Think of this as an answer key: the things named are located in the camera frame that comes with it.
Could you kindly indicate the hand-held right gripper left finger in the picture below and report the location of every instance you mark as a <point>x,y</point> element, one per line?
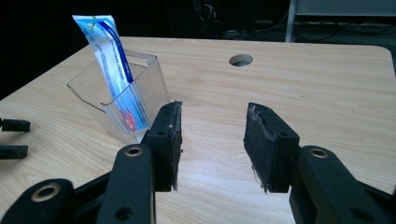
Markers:
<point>166,155</point>

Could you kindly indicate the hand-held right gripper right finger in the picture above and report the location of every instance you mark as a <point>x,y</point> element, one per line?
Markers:
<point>267,149</point>

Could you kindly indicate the clear plastic holder box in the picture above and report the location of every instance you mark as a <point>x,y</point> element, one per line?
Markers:
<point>88,87</point>

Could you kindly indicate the blue and white toothpaste tube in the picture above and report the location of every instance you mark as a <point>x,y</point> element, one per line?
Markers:
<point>106,53</point>

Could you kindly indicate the white metal stand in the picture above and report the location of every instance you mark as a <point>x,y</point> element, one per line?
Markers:
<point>291,21</point>

